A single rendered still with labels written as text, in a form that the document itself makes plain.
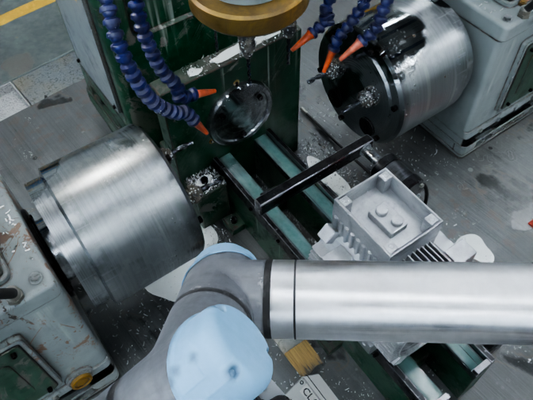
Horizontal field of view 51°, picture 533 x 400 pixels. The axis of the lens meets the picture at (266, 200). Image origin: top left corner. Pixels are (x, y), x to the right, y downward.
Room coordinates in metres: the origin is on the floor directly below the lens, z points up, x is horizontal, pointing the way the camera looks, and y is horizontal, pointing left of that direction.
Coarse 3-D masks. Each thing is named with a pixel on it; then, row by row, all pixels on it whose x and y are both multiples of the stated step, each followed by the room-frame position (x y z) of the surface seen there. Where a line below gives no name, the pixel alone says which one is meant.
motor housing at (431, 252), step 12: (336, 240) 0.45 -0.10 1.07; (444, 240) 0.45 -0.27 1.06; (312, 252) 0.45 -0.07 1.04; (324, 252) 0.44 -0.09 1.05; (420, 252) 0.40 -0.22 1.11; (432, 252) 0.40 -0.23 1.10; (444, 252) 0.42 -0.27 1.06; (384, 348) 0.30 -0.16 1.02; (396, 348) 0.29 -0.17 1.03; (408, 348) 0.32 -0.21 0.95
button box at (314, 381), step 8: (304, 376) 0.24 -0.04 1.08; (312, 376) 0.25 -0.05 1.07; (296, 384) 0.23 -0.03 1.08; (304, 384) 0.23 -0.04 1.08; (312, 384) 0.23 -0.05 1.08; (320, 384) 0.24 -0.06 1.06; (288, 392) 0.23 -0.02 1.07; (296, 392) 0.22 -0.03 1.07; (304, 392) 0.22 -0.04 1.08; (312, 392) 0.22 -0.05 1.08; (320, 392) 0.22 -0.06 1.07; (328, 392) 0.23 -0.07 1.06
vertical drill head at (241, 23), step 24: (192, 0) 0.69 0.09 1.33; (216, 0) 0.69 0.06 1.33; (240, 0) 0.67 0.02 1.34; (264, 0) 0.67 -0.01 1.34; (288, 0) 0.68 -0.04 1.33; (216, 24) 0.66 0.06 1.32; (240, 24) 0.65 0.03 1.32; (264, 24) 0.65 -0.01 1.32; (288, 24) 0.66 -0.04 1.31; (216, 48) 0.76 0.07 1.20; (240, 48) 0.67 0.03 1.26; (288, 48) 0.72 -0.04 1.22
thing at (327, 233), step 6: (324, 228) 0.46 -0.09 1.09; (330, 228) 0.46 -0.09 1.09; (318, 234) 0.46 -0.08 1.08; (324, 234) 0.45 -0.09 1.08; (330, 234) 0.45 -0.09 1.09; (336, 234) 0.45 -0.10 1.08; (324, 240) 0.45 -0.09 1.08; (330, 240) 0.45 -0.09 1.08; (396, 360) 0.30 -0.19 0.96; (402, 360) 0.30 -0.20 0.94
